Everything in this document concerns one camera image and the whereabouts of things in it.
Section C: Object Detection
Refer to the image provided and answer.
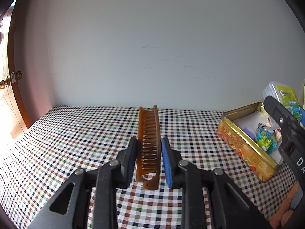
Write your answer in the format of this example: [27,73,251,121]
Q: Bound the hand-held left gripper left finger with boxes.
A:
[26,136,139,229]

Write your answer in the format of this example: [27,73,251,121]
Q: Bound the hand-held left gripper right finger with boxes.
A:
[161,137,272,229]

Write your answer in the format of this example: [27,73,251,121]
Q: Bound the clear box with green label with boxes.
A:
[262,81,302,124]

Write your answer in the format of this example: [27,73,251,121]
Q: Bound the blue printed toy block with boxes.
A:
[256,126,274,141]

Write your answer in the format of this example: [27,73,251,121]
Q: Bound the green toy block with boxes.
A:
[258,137,278,152]

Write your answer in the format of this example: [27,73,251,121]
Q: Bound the purple toy block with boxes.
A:
[243,127,256,140]

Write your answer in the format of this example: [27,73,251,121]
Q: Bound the gold metal tin box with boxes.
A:
[217,102,285,183]

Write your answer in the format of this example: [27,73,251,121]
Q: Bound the person's right hand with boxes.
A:
[269,181,302,229]

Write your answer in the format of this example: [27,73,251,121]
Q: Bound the checkered tablecloth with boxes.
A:
[0,105,301,229]

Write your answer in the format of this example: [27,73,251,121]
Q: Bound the wooden door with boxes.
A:
[0,0,32,146]

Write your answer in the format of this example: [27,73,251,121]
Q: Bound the metal door latch plate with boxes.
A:
[11,70,22,83]

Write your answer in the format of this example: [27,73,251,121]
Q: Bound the brass door knob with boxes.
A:
[0,75,10,90]

